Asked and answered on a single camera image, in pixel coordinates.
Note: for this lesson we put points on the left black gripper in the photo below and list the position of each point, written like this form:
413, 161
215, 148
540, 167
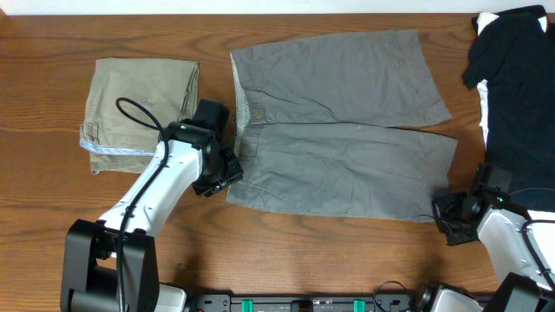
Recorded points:
236, 174

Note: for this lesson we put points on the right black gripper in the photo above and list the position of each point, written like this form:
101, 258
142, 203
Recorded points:
440, 204

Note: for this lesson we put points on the grey shorts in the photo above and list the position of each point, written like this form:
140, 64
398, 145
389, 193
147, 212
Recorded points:
337, 125

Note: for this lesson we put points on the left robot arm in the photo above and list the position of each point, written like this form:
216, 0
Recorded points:
111, 264

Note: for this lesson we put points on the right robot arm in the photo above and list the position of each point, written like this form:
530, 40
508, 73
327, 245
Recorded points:
520, 263

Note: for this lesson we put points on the white garment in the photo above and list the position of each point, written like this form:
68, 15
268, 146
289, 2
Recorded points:
543, 233

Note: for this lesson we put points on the folded khaki shorts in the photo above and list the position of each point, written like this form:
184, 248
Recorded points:
124, 92

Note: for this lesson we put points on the black garment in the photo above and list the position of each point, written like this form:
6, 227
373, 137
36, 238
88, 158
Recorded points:
515, 54

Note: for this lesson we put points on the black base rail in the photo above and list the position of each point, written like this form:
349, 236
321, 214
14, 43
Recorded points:
393, 302

